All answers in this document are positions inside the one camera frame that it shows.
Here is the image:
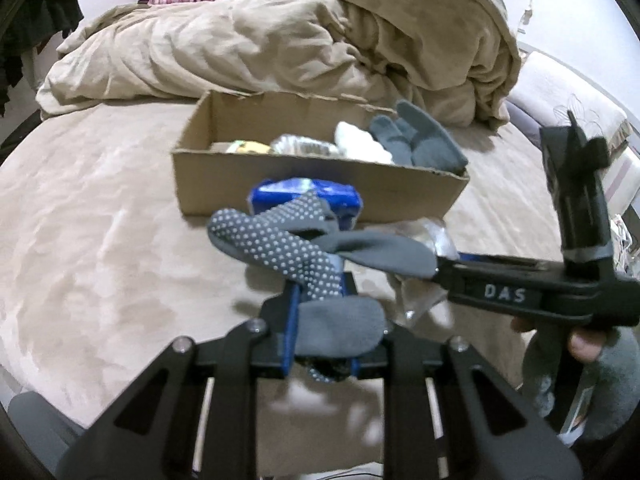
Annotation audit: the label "black clothes pile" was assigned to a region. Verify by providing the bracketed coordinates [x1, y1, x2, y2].
[1, 0, 84, 105]

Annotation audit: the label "beige plush blanket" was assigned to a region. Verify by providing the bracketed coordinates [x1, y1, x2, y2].
[36, 0, 521, 128]

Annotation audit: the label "grey dotted sock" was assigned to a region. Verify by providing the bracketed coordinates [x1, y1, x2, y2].
[207, 208, 423, 363]

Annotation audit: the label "clear plastic snack bag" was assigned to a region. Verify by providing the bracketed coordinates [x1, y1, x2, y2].
[387, 218, 459, 326]

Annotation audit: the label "person right hand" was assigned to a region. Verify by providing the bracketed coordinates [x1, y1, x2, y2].
[511, 318, 608, 364]

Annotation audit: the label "white towel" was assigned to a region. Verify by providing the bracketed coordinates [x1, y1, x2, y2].
[334, 122, 393, 165]

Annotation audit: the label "grey knit gloves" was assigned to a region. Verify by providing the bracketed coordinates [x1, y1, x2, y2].
[368, 100, 469, 176]

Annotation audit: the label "white floral pillow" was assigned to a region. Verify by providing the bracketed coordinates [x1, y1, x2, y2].
[506, 51, 631, 153]

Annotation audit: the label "green white tissue pack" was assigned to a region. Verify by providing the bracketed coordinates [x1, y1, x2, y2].
[224, 140, 272, 155]

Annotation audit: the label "cotton swabs plastic bag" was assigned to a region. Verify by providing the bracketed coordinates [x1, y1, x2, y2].
[270, 133, 344, 158]

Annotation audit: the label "open cardboard box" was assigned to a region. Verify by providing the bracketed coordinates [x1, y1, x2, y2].
[171, 91, 469, 223]

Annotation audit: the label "beige bed sheet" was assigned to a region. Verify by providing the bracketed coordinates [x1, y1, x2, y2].
[1, 100, 562, 476]

